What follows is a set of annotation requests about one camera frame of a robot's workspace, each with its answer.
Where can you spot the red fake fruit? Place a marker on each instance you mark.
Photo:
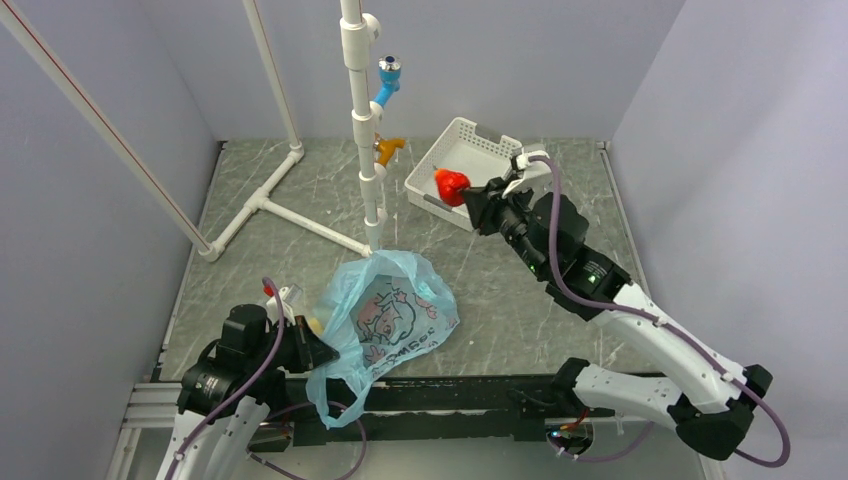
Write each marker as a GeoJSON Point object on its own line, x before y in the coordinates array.
{"type": "Point", "coordinates": [450, 186]}

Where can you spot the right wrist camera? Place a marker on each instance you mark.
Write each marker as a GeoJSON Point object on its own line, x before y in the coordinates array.
{"type": "Point", "coordinates": [528, 171]}

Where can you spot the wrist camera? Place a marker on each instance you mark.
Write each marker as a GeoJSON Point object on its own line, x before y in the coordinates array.
{"type": "Point", "coordinates": [291, 298]}
{"type": "Point", "coordinates": [528, 171]}

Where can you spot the light blue plastic bag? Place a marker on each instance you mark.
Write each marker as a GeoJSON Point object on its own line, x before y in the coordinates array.
{"type": "Point", "coordinates": [377, 313]}

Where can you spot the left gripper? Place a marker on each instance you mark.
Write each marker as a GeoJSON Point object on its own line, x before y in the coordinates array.
{"type": "Point", "coordinates": [310, 351]}

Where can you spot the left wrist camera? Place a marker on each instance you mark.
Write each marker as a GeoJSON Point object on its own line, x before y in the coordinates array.
{"type": "Point", "coordinates": [291, 298]}

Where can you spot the yellow fake fruit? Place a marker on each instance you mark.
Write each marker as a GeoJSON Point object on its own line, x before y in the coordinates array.
{"type": "Point", "coordinates": [315, 326]}

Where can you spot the white PVC pipe frame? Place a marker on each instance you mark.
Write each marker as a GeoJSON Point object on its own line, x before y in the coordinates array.
{"type": "Point", "coordinates": [110, 113]}

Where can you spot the orange pipe fitting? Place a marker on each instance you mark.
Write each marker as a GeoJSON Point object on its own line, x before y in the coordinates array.
{"type": "Point", "coordinates": [386, 148]}

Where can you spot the white plastic basket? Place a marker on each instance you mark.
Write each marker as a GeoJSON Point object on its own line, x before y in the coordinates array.
{"type": "Point", "coordinates": [466, 147]}

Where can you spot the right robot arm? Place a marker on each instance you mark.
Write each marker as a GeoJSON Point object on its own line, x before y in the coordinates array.
{"type": "Point", "coordinates": [708, 400]}

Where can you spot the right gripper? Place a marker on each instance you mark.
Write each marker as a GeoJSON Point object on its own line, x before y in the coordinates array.
{"type": "Point", "coordinates": [484, 203]}

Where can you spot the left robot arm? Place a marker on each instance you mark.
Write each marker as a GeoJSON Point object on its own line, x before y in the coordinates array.
{"type": "Point", "coordinates": [238, 380]}

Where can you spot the blue pipe fitting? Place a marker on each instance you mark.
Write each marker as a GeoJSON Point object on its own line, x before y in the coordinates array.
{"type": "Point", "coordinates": [389, 73]}

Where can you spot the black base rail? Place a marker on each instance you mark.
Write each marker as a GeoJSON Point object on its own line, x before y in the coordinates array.
{"type": "Point", "coordinates": [519, 407]}

